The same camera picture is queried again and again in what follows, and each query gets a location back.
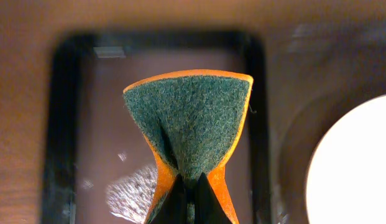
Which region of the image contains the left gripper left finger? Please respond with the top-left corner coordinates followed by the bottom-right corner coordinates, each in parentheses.
top-left (150, 174), bottom-right (187, 224)

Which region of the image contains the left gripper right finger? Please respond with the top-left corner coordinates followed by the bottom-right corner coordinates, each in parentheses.
top-left (194, 173), bottom-right (232, 224)

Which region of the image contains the green orange sponge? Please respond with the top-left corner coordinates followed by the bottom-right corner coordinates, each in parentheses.
top-left (123, 70), bottom-right (254, 223)

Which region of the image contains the white plate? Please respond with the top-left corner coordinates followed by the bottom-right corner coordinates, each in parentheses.
top-left (305, 95), bottom-right (386, 224)

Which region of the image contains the small black tray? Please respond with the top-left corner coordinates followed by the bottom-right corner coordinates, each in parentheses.
top-left (39, 30), bottom-right (272, 223)

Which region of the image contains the large dark brown tray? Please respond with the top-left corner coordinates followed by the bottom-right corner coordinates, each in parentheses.
top-left (265, 22), bottom-right (386, 223)

